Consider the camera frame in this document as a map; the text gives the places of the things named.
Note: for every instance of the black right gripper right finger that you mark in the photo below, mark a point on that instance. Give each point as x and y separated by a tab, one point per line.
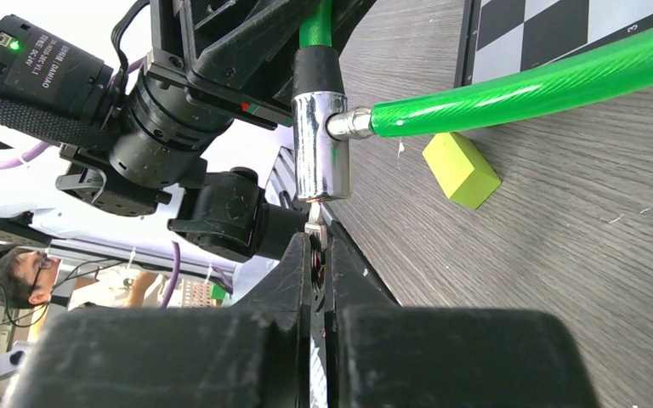
381	354

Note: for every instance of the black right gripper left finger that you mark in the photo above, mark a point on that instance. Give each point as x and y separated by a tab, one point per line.
254	353

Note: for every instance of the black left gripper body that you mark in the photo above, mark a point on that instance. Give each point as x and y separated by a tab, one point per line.
235	57

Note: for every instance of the green cable lock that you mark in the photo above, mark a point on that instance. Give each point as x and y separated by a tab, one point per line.
529	90

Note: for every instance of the silver cable lock keys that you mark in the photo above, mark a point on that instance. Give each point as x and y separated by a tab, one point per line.
316	228

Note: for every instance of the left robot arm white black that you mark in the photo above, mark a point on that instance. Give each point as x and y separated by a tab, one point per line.
126	146

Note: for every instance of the lime green block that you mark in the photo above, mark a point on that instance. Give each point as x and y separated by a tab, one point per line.
463	174

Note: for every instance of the person with glasses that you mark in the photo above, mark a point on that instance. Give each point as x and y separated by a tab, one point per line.
27	278

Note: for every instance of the black white chessboard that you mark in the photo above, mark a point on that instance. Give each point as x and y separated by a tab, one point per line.
501	37

